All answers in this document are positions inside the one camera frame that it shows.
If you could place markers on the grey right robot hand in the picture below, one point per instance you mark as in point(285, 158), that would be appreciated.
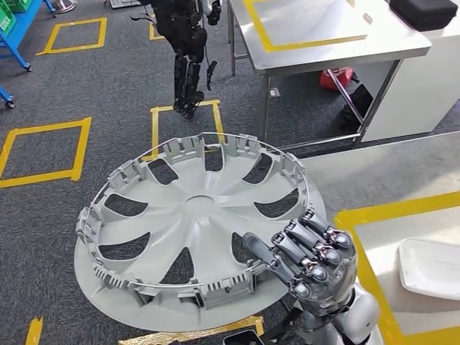
point(334, 285)

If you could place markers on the grey plastic wheel cover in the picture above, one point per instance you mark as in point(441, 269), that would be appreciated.
point(201, 204)

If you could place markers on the white plastic panel part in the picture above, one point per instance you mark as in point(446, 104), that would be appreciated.
point(431, 269)

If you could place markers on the steel workbench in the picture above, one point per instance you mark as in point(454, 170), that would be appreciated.
point(395, 166)
point(395, 43)

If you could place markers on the black bag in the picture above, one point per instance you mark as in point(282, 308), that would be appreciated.
point(363, 102)

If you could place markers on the red bag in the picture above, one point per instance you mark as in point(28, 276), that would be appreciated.
point(332, 78)

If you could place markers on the white side desk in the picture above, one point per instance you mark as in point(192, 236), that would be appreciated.
point(413, 95)

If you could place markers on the small tan block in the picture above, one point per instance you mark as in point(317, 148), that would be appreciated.
point(367, 19)

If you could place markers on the black hard case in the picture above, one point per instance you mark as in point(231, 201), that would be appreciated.
point(424, 13)

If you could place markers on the black humanoid robot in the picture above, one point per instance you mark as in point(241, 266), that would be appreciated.
point(183, 28)

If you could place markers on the yellow floor tape square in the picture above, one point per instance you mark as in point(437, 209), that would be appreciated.
point(81, 147)

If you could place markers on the chrome stanchion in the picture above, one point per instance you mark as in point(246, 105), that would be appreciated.
point(66, 5)

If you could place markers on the green plastic crate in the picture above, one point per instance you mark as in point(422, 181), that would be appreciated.
point(7, 21)

